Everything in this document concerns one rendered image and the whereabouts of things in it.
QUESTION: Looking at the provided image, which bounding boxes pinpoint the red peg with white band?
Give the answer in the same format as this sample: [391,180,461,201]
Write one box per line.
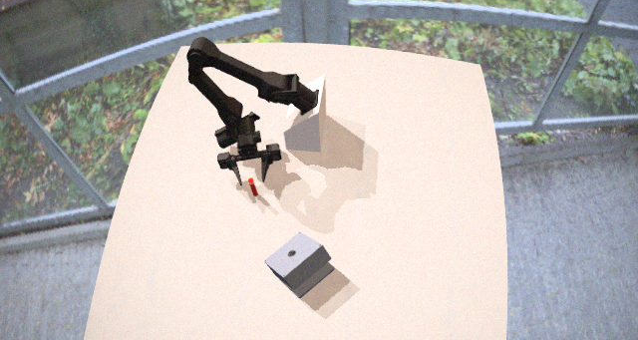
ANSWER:
[248,178,258,196]

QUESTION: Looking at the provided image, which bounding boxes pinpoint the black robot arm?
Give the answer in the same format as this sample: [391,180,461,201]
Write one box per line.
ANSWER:
[186,37,319,153]

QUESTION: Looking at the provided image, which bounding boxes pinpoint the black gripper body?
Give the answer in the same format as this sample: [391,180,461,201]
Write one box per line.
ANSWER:
[217,131,281,170]

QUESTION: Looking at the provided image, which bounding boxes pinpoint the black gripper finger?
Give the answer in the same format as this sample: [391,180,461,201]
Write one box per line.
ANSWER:
[226,159,242,185]
[261,153,273,182]

